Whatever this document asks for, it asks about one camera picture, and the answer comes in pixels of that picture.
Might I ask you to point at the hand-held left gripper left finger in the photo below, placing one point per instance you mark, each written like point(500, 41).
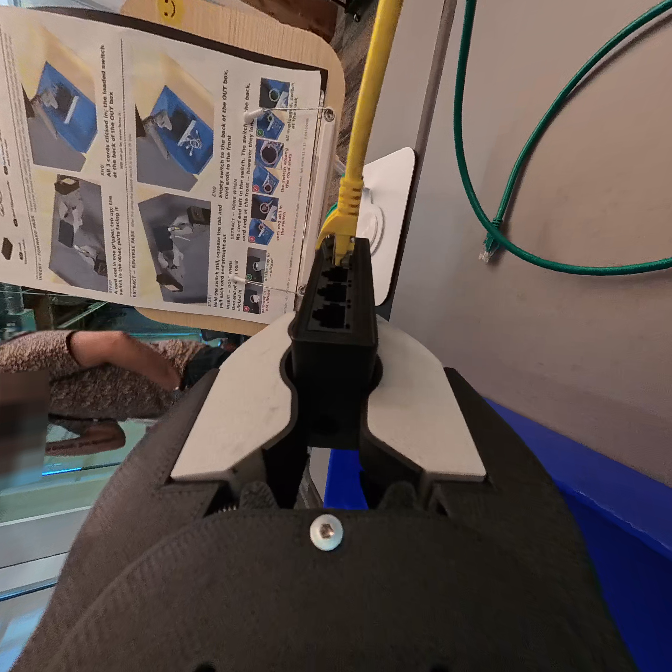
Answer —
point(246, 409)

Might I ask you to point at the wooden instruction board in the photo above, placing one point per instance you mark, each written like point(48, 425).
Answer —
point(157, 157)

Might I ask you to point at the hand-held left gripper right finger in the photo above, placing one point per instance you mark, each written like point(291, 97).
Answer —
point(425, 414)

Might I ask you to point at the black ethernet switch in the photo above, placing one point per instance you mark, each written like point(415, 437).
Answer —
point(336, 367)

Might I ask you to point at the blue plastic bin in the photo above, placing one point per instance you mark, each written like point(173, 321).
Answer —
point(619, 525)

